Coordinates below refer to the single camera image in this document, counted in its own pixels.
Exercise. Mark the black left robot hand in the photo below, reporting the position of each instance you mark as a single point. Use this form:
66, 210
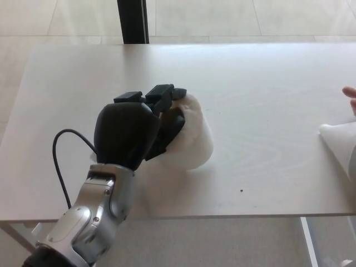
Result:
122, 133

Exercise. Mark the bare person hand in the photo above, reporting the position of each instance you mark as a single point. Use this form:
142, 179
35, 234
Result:
351, 93

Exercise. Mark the torn white toilet paper piece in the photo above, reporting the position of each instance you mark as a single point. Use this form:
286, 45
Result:
342, 144

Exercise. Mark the white toilet paper roll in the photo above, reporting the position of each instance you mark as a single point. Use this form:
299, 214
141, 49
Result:
197, 139

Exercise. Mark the black vertical pillar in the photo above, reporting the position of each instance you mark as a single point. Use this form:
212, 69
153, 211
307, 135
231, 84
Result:
133, 22

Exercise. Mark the white table leg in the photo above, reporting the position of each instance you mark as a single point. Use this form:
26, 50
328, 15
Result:
351, 222
309, 244

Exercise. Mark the white diagonal table brace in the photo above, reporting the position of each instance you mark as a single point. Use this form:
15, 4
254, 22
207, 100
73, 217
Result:
14, 233

